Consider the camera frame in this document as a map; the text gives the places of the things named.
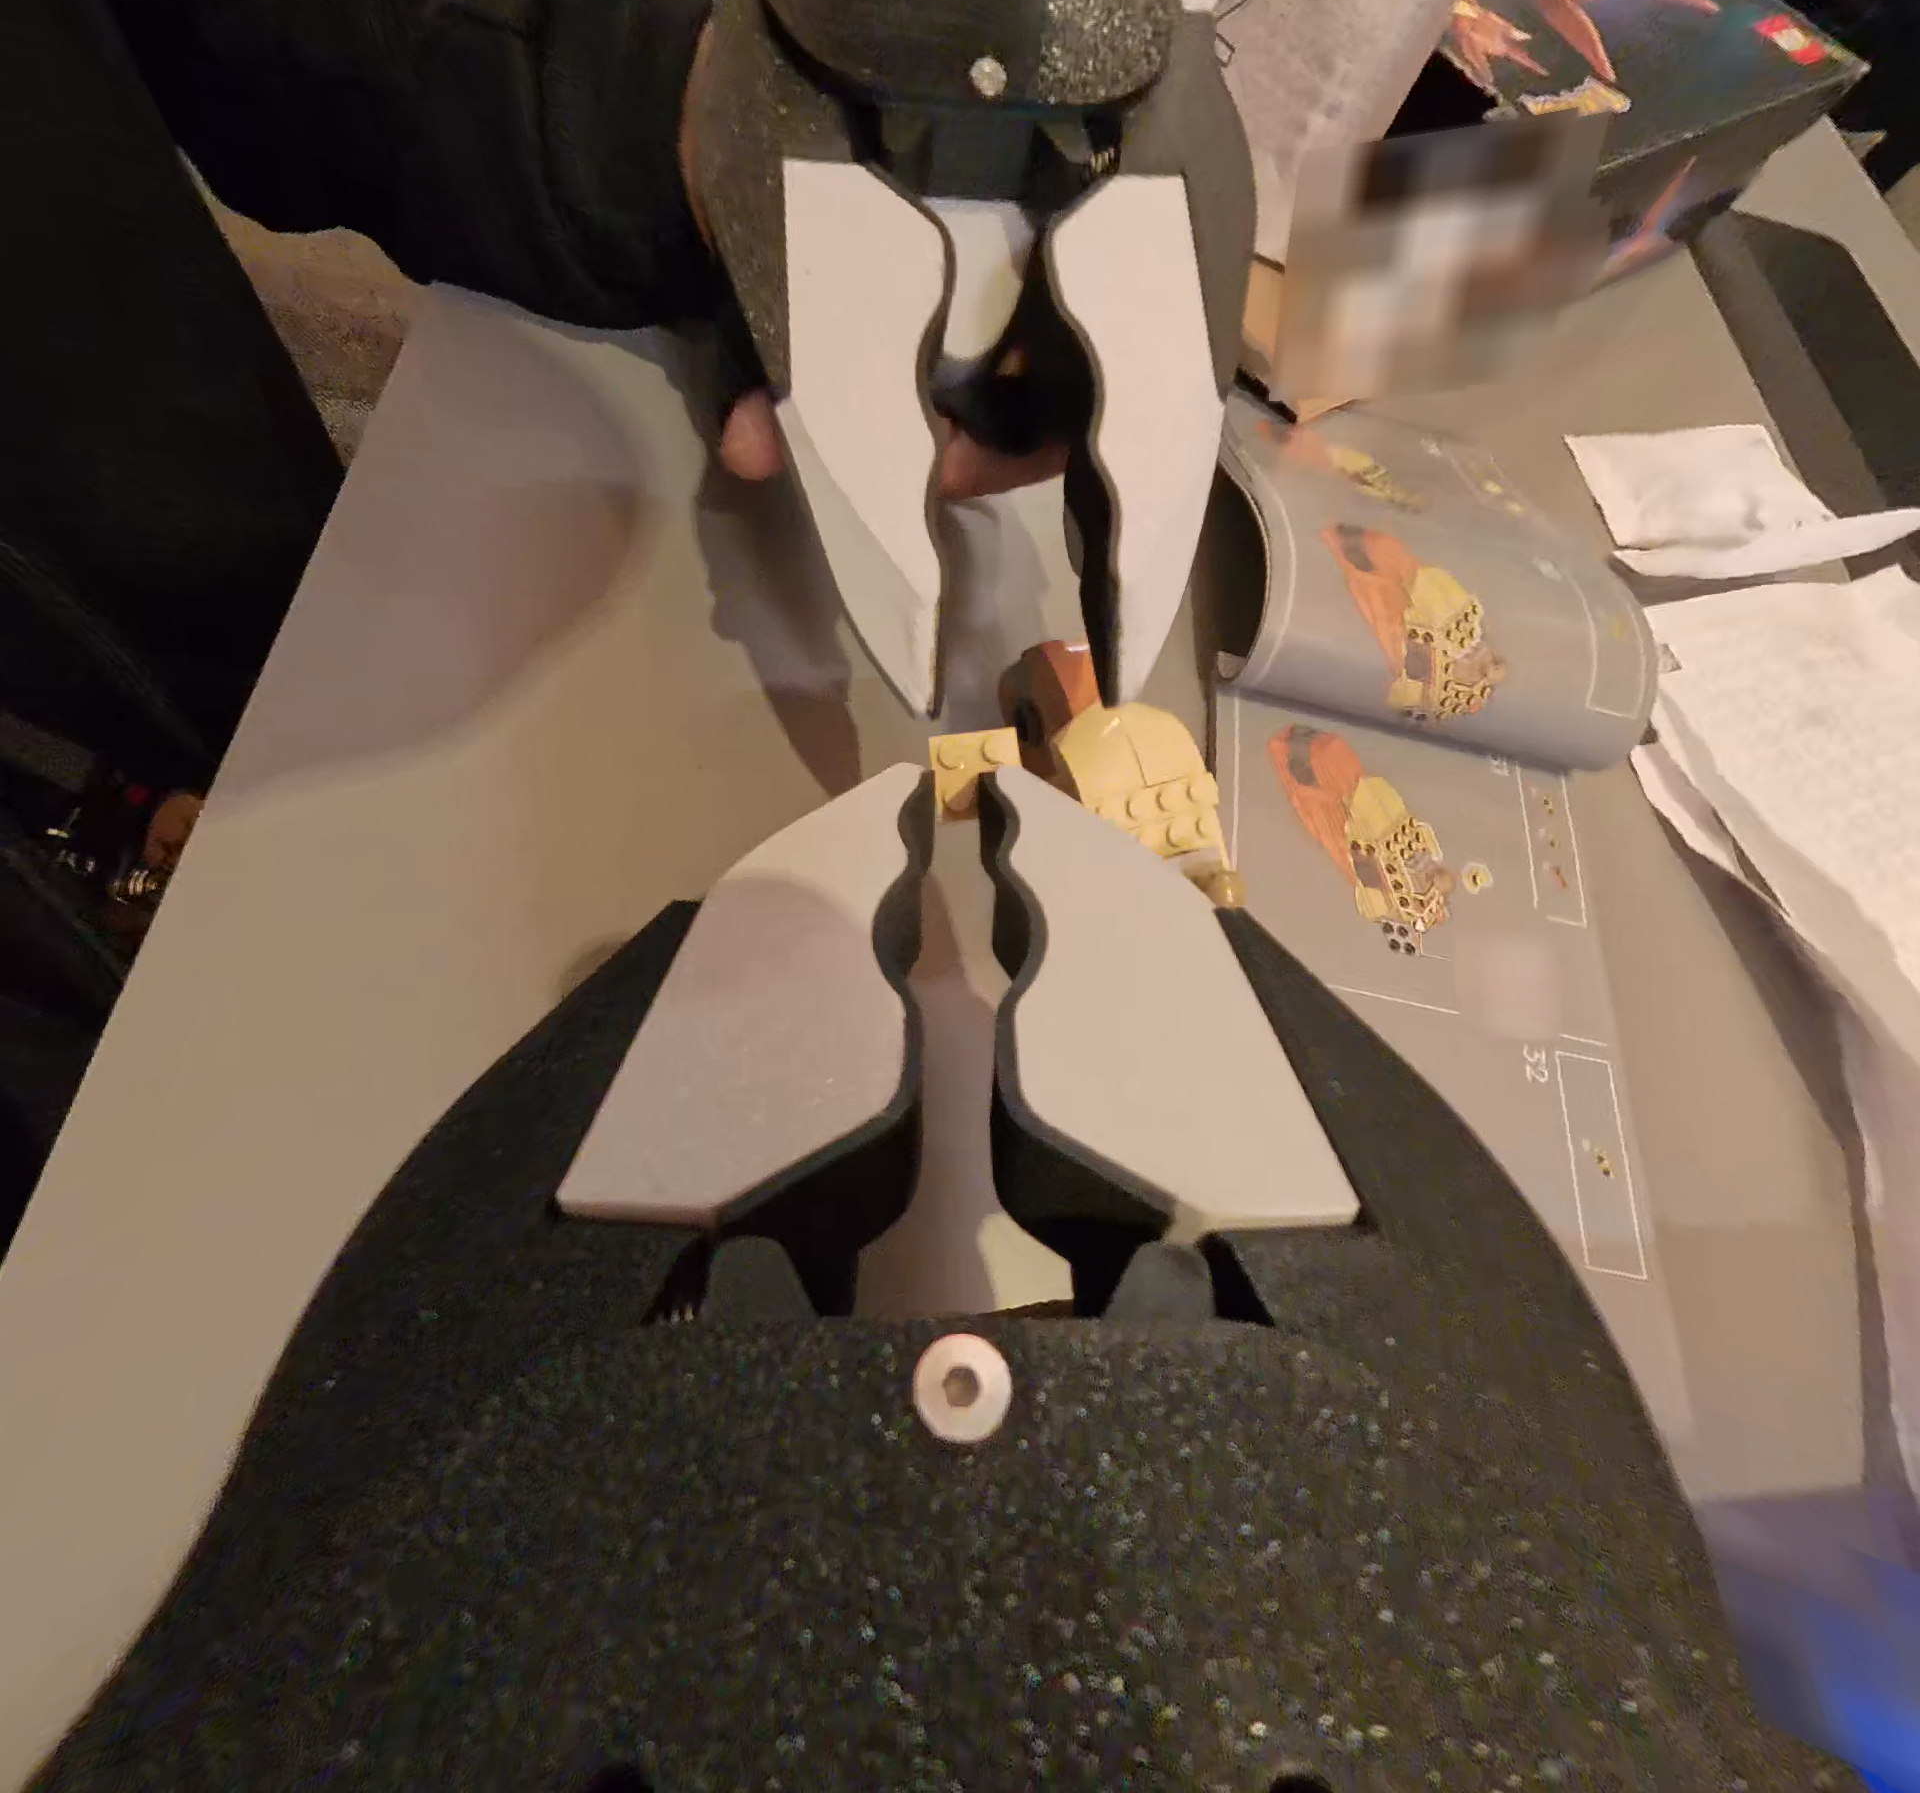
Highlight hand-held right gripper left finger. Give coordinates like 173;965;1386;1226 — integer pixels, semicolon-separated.
553;760;932;1225

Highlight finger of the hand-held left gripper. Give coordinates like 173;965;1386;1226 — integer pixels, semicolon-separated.
1041;171;1218;706
775;158;954;718

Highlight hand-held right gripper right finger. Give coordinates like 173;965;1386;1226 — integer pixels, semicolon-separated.
978;763;1363;1233

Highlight tan and brown brick model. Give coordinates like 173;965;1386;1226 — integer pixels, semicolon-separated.
996;637;1250;910

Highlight grey instruction booklet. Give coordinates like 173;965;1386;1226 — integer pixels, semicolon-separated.
1205;390;1667;1284

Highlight small tan plate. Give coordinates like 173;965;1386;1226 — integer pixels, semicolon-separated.
929;729;1026;819

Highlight blue storage bin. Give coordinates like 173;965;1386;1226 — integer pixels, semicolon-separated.
1710;1492;1920;1793

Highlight person's left forearm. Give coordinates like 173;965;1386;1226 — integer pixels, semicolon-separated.
59;0;751;332

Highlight grey desk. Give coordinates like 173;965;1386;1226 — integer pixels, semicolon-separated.
0;119;1920;1793

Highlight person's left hand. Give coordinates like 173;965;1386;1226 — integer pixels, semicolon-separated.
715;391;1069;503

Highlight brown cardboard piece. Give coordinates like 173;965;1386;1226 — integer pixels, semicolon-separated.
1236;253;1351;422

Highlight white numbered paper bag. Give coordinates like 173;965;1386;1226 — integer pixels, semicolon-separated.
1170;0;1524;192

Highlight torn white paper bag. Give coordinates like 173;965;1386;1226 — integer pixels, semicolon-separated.
1564;422;1920;579

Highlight dark toy set box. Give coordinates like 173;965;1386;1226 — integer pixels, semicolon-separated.
1410;0;1869;294

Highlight white circle-print paper bag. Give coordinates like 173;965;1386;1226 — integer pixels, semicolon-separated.
1625;569;1920;1511

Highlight person's dark clothing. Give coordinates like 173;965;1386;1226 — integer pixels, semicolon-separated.
0;0;354;1233

